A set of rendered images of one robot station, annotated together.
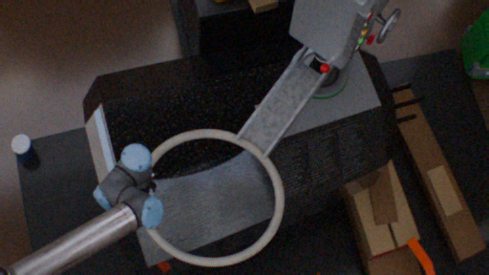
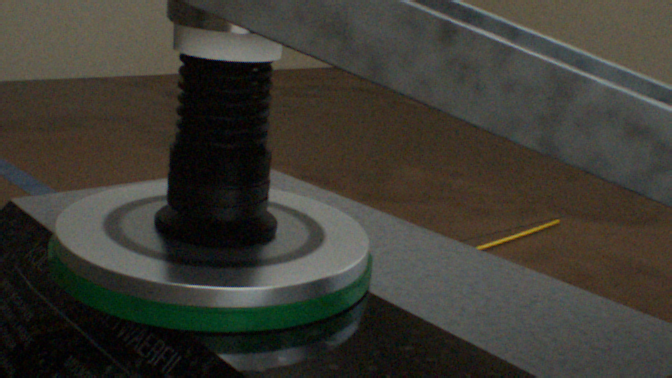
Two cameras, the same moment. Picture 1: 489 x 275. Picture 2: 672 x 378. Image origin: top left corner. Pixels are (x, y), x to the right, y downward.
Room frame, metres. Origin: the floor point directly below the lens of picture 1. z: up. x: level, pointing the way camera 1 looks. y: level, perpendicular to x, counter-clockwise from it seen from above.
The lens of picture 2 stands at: (1.41, 0.35, 1.09)
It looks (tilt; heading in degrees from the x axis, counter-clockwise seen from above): 17 degrees down; 250
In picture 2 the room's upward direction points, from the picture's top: 6 degrees clockwise
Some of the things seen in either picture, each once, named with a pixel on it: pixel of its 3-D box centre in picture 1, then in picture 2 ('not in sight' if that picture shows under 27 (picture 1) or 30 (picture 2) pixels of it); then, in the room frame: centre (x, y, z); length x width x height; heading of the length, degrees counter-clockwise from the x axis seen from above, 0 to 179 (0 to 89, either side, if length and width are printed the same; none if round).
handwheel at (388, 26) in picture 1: (380, 20); not in sight; (1.33, -0.41, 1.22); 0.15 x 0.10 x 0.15; 150
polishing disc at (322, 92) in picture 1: (319, 70); (215, 234); (1.28, -0.24, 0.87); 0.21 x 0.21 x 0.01
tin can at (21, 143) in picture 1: (23, 148); not in sight; (1.09, 1.06, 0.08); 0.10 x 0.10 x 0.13
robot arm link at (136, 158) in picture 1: (136, 163); not in sight; (0.71, 0.31, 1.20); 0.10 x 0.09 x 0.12; 151
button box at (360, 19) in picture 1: (359, 30); not in sight; (1.17, -0.31, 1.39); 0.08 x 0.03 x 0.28; 150
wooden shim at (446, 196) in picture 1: (444, 191); not in sight; (1.15, -1.00, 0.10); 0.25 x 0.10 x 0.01; 29
